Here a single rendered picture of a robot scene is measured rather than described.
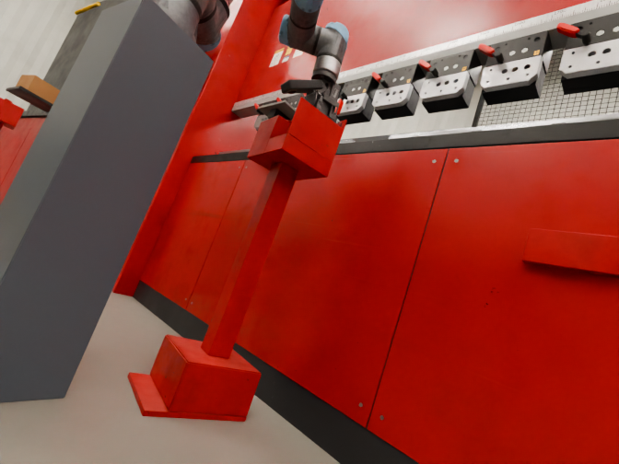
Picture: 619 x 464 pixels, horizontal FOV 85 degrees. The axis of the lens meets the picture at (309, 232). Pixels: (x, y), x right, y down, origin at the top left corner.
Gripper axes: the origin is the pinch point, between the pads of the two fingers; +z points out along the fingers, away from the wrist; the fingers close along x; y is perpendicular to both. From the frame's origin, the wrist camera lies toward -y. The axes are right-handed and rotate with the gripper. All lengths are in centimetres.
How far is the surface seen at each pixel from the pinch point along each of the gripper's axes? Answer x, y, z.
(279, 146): -3.4, -7.1, 6.0
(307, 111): -4.9, -3.0, -5.5
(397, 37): 16, 39, -66
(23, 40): 701, -176, -221
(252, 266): 2.3, -1.8, 36.8
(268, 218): 2.3, -1.3, 23.4
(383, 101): 12, 37, -35
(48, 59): 715, -139, -213
